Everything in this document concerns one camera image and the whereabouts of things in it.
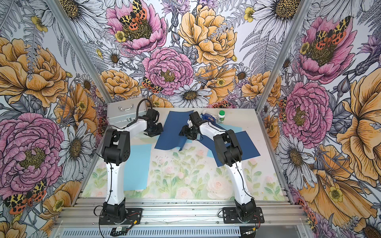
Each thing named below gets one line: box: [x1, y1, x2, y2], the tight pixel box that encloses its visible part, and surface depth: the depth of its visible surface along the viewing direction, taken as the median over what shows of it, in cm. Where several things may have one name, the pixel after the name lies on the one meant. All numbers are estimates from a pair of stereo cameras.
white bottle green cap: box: [217, 110, 226, 124], surface depth 111 cm
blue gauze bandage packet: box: [200, 113, 216, 122], surface depth 117 cm
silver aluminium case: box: [106, 96, 148, 129], surface depth 102 cm
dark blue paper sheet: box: [154, 110, 194, 152], surface depth 104 cm
